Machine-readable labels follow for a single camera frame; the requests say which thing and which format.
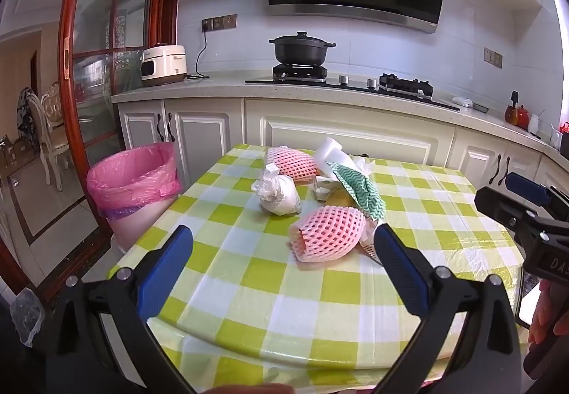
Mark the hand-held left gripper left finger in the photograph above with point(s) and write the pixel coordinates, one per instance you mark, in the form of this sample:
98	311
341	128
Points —
165	274

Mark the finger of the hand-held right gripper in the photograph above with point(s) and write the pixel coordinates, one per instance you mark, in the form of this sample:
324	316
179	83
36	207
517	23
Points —
529	190
500	205

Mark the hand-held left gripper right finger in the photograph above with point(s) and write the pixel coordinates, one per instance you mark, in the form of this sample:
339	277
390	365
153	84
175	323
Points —
400	269

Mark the paper wrapper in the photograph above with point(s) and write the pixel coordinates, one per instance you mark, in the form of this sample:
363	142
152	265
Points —
371	243

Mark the white trash bin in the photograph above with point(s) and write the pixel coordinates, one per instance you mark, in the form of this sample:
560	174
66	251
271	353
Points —
133	229

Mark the pink foam fruit net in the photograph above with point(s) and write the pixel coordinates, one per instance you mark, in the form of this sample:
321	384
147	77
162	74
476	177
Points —
293	163
329	231

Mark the green wavy patterned cloth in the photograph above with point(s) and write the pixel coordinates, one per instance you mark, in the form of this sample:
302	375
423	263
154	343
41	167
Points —
362	189

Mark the pink bin liner bag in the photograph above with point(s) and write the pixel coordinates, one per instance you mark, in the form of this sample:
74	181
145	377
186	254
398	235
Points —
129	185

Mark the white tissue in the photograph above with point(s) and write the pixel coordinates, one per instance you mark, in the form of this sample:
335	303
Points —
363	163

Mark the white foam sheet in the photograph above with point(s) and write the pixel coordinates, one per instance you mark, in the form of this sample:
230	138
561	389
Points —
331	151

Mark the white plastic bag wad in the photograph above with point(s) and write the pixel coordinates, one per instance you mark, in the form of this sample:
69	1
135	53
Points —
280	196

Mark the person's right hand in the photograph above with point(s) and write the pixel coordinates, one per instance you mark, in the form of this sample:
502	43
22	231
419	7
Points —
540	314

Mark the white cup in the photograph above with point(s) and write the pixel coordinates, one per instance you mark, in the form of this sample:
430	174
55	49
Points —
533	123

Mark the red teapot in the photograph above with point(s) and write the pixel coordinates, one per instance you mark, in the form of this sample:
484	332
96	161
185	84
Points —
518	116

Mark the green white checked tablecloth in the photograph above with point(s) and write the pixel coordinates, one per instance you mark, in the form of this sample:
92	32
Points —
249	269

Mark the dark bottle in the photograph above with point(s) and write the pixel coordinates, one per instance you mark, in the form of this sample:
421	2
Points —
514	98

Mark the small grey dish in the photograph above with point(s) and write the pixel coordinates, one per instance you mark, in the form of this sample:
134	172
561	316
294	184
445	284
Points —
480	108

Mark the white rag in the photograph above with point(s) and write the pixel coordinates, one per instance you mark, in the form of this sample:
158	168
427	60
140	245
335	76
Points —
462	101

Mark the clear plastic bag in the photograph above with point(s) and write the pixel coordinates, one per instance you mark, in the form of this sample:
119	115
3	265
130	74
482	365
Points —
26	318

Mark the white kitchen base cabinet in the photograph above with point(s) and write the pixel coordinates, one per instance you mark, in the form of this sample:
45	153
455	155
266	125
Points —
338	127

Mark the black gas stove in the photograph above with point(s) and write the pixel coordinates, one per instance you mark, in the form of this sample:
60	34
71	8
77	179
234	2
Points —
355	85

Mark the cardboard box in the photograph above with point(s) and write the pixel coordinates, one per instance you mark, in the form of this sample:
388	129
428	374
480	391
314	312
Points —
13	151

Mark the white dining chair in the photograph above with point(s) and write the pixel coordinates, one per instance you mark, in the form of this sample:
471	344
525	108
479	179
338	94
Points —
49	109

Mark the white rice cooker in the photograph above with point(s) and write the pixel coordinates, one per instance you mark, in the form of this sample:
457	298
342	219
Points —
162	65

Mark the dark patterned cloth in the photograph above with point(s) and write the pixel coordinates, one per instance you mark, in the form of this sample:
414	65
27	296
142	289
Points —
24	109

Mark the black cooking pot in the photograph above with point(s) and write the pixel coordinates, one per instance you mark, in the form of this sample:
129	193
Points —
302	49

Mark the red wooden glass sliding door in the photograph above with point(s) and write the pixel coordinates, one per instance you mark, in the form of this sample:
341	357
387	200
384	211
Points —
71	20

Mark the gold wall outlet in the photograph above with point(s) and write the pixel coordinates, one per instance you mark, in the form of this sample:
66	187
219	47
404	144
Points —
492	57

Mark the gold wall outlet strip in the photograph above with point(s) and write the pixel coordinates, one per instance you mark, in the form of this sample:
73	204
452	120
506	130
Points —
220	22

